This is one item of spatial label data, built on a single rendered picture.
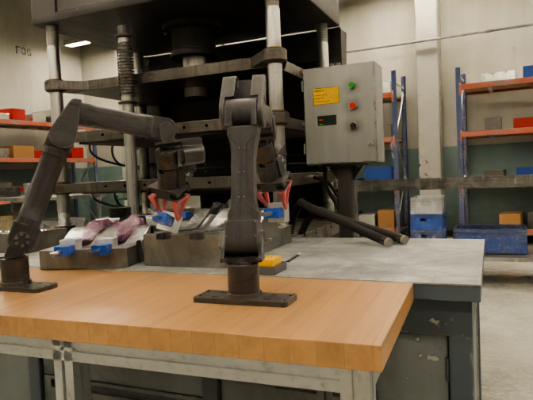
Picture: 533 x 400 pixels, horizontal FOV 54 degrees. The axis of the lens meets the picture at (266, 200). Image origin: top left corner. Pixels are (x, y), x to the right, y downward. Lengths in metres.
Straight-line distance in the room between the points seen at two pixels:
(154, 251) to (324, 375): 0.79
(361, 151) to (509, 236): 2.97
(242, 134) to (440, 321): 0.60
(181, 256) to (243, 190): 0.47
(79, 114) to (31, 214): 0.26
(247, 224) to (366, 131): 1.19
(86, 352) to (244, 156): 0.48
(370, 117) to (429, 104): 5.57
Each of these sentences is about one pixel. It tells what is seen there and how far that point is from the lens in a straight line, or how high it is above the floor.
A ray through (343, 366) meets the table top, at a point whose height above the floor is 0.76.
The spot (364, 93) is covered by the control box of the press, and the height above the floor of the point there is 1.34.
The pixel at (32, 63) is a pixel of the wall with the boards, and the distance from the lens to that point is 10.67.
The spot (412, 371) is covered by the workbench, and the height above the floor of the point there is 0.58.
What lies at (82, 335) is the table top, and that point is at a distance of 1.02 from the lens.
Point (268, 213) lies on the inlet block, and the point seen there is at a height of 0.94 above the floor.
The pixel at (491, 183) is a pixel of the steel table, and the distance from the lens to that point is 4.72.
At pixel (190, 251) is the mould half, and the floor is 0.84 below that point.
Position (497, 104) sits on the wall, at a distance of 7.88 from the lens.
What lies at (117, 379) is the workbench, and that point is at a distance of 1.69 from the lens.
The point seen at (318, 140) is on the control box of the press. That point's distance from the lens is 2.19.
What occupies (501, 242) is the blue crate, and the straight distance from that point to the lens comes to 4.96.
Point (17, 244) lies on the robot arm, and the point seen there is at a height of 0.91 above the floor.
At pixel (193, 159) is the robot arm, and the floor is 1.09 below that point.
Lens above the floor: 1.05
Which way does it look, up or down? 3 degrees down
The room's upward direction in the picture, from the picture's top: 3 degrees counter-clockwise
